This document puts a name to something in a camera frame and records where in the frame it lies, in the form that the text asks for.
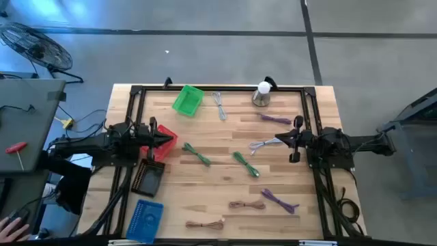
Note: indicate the blue-grey metal cart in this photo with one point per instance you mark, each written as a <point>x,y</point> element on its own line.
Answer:
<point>413,143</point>

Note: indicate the red plastic basket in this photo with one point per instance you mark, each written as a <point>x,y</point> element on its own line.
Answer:
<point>167,150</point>

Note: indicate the white bulb brass lamp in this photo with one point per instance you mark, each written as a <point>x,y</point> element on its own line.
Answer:
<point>262,94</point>

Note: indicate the blue plastic basket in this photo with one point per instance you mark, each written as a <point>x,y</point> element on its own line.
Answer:
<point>145,222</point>

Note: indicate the grey side table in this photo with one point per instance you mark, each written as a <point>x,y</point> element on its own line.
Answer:
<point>27,126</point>

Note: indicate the dark grey desk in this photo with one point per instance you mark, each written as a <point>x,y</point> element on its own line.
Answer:
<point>20,191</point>

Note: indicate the black plastic basket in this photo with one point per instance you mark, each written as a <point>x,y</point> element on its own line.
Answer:
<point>150,179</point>

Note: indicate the black clamp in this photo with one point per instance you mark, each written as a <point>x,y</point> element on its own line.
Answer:
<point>271,82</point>
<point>167,82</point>

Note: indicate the black floor fan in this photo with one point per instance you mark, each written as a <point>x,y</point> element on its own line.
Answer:
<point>35,48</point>

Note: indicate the green plastic basket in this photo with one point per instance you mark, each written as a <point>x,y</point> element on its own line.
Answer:
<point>187,100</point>

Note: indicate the person's hand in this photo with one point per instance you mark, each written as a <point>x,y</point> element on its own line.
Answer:
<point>12,230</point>

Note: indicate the black aluminium table frame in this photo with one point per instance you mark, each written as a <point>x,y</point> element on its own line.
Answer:
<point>222,88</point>

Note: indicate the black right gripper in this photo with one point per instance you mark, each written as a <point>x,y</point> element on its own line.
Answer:
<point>302,139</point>

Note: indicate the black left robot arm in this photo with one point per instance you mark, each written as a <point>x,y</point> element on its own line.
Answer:
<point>85,145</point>

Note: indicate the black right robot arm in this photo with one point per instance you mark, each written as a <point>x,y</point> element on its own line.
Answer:
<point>362,141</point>

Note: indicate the yellow power plug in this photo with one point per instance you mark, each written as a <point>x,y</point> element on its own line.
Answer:
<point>68,123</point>

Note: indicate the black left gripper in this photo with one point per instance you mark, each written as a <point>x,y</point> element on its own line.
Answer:
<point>147,136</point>

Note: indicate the white paper sheet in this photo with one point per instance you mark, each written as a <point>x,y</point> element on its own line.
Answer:
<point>82,161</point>

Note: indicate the black computer mouse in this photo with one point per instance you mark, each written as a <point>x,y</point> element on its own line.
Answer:
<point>21,214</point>

